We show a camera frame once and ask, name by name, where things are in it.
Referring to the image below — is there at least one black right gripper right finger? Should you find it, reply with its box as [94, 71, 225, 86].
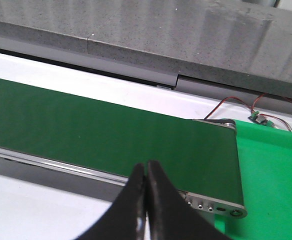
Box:
[146, 160, 229, 240]

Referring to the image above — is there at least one green conveyor belt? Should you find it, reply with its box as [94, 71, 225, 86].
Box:
[0, 79, 244, 205]

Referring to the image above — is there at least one aluminium conveyor frame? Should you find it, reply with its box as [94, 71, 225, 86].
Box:
[0, 119, 247, 219]

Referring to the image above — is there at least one small green circuit board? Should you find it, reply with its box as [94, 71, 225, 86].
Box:
[248, 111, 275, 128]

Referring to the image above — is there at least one red and black wire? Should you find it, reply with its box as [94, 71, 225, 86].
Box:
[202, 96, 254, 120]

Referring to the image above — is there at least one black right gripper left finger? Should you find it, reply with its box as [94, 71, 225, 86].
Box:
[77, 163, 146, 240]

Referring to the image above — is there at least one grey stone counter ledge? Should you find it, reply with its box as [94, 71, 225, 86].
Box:
[0, 0, 292, 98]

